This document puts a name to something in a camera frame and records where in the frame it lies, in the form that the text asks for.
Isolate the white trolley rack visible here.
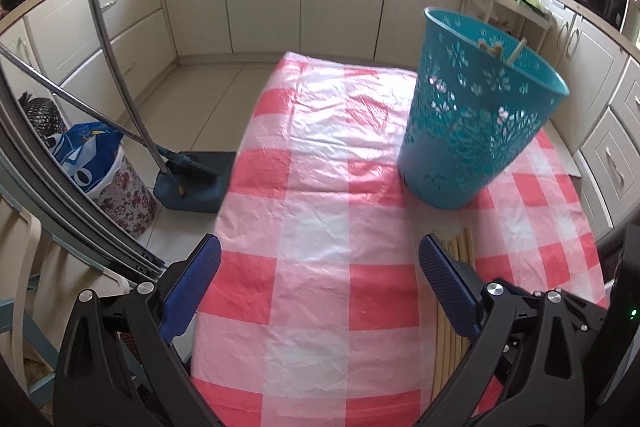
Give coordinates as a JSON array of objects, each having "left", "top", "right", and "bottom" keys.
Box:
[{"left": 462, "top": 0, "right": 553, "bottom": 52}]

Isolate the single wooden chopstick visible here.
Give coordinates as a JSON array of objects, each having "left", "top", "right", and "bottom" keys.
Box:
[{"left": 505, "top": 38, "right": 527, "bottom": 65}]

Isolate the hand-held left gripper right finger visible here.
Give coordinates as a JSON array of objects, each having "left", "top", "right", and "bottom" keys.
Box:
[{"left": 415, "top": 234, "right": 586, "bottom": 427}]

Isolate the cream and grey folding rack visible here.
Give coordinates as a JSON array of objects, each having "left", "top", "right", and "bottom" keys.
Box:
[{"left": 0, "top": 197, "right": 131, "bottom": 408}]

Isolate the teal perforated plastic basket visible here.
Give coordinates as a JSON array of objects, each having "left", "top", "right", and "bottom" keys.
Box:
[{"left": 397, "top": 7, "right": 571, "bottom": 211}]

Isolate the bundle of wooden chopsticks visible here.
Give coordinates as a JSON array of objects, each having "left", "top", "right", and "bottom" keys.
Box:
[{"left": 429, "top": 227, "right": 477, "bottom": 400}]

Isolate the blue long-handled dustpan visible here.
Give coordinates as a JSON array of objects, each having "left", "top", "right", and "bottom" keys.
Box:
[{"left": 82, "top": 0, "right": 238, "bottom": 214}]

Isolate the grey metal folding frame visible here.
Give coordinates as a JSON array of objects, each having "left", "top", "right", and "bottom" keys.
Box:
[{"left": 0, "top": 67, "right": 168, "bottom": 283}]

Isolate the black mesh holder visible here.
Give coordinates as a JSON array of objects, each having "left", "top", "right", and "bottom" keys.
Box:
[{"left": 20, "top": 92, "right": 66, "bottom": 138}]

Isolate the red white checkered tablecloth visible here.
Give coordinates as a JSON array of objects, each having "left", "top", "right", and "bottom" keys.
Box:
[{"left": 190, "top": 51, "right": 608, "bottom": 427}]

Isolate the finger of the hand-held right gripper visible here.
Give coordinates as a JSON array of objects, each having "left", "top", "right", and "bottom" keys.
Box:
[{"left": 562, "top": 294, "right": 610, "bottom": 360}]

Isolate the white plastic container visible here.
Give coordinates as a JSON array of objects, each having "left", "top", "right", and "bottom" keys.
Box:
[{"left": 622, "top": 0, "right": 640, "bottom": 38}]

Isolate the long-handled broom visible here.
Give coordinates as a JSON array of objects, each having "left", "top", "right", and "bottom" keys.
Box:
[{"left": 0, "top": 44, "right": 221, "bottom": 180}]

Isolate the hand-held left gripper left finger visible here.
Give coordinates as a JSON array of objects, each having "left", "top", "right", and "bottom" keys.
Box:
[{"left": 52, "top": 234, "right": 223, "bottom": 427}]

